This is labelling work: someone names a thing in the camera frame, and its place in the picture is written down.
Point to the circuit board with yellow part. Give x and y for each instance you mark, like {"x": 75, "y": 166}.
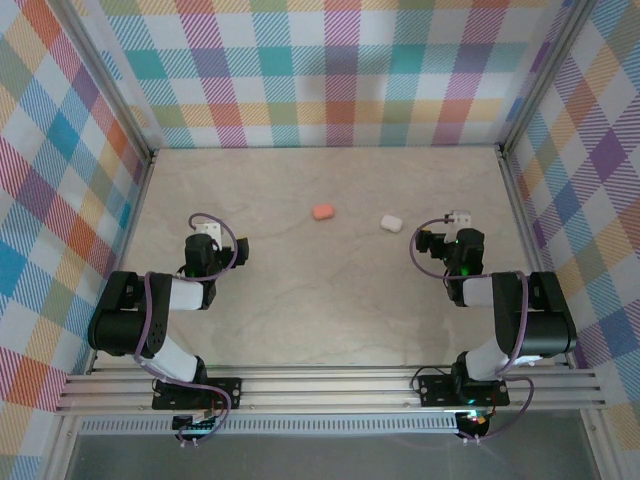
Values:
{"x": 475, "y": 419}

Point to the orange earbud charging case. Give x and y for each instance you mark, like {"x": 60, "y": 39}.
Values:
{"x": 322, "y": 212}

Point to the circuit board with green lights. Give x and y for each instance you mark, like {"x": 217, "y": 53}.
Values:
{"x": 192, "y": 426}

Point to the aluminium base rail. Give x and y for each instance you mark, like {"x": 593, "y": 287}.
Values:
{"x": 325, "y": 387}

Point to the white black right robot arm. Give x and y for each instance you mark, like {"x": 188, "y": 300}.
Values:
{"x": 540, "y": 320}

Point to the aluminium frame post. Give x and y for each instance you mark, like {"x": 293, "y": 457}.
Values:
{"x": 106, "y": 75}
{"x": 545, "y": 75}

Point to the white earbud charging case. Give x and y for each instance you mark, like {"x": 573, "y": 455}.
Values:
{"x": 391, "y": 223}

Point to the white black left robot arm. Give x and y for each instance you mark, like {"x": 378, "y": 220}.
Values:
{"x": 125, "y": 320}

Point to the aluminium side rail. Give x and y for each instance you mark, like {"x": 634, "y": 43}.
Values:
{"x": 522, "y": 225}

